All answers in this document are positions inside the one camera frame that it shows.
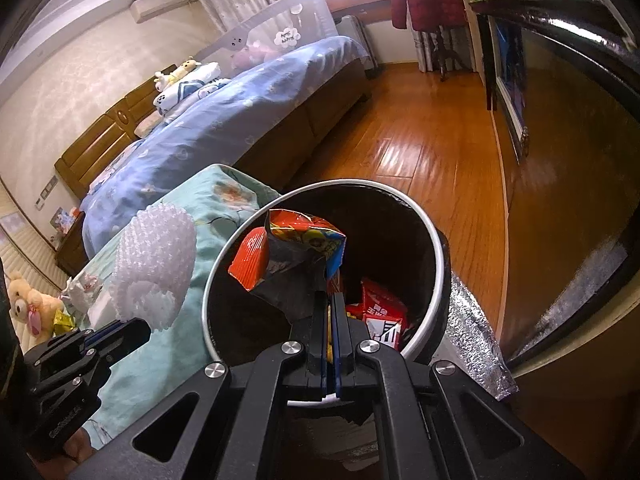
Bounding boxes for yellow white plush toy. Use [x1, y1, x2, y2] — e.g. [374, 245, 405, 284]
[153, 58, 202, 86]

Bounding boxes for orange snack packet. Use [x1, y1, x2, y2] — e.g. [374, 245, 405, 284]
[227, 208, 348, 326]

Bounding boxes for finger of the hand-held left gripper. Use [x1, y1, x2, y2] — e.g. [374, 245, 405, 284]
[80, 318, 152, 348]
[87, 336, 151, 376]

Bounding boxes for person's left hand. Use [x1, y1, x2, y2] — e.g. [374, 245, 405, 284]
[62, 430, 97, 466]

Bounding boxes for grey mesh bed rail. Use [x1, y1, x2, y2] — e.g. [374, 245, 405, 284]
[197, 0, 337, 68]

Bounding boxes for dark wooden coat rack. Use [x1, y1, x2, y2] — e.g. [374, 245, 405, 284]
[425, 25, 466, 81]

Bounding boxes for blue printed pillow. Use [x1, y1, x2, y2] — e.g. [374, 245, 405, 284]
[87, 140, 151, 196]

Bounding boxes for small beige pillow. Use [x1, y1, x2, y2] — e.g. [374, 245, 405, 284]
[134, 114, 161, 138]

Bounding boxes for folded blue white quilt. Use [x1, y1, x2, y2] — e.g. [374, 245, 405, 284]
[152, 61, 223, 121]

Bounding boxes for teal floral tablecloth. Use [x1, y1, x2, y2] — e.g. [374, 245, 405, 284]
[65, 164, 281, 448]

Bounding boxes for shiny yellow candy wrapper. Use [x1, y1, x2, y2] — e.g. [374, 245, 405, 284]
[52, 307, 78, 333]

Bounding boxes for cream teddy bear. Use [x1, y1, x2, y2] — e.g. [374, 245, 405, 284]
[6, 271, 66, 338]

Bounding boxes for wooden headboard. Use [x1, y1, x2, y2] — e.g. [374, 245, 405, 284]
[54, 64, 178, 200]

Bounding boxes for white radiator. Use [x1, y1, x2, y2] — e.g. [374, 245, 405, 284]
[336, 14, 377, 78]

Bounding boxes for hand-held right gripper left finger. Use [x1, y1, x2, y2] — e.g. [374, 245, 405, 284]
[65, 290, 331, 480]

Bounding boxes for silver foil bag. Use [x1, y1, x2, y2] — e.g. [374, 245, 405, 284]
[432, 270, 520, 401]

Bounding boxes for bed with blue sheet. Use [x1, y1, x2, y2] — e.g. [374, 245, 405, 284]
[80, 35, 373, 261]

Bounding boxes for white foam fruit net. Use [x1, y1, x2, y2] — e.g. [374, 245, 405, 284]
[109, 205, 197, 331]

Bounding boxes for white tissue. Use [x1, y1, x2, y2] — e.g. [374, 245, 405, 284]
[62, 272, 121, 323]

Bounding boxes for pink plush toy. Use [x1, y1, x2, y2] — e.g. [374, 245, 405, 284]
[231, 40, 281, 71]

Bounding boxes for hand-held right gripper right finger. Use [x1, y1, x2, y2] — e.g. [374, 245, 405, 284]
[332, 292, 586, 480]

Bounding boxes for red snack packet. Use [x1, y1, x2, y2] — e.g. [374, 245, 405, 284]
[360, 276, 408, 351]

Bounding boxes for cream louvred closet doors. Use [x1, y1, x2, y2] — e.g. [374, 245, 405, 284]
[0, 175, 71, 351]

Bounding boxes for round black trash bin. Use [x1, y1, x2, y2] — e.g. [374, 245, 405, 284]
[201, 178, 453, 476]

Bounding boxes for wooden nightstand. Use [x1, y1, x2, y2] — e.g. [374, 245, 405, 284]
[54, 210, 91, 277]

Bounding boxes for black glossy cabinet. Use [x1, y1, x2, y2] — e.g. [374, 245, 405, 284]
[470, 0, 640, 461]

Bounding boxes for white air conditioner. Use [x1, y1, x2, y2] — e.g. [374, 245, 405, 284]
[130, 0, 193, 23]

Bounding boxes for wall switch panel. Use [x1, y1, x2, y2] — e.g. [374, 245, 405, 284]
[34, 175, 58, 211]

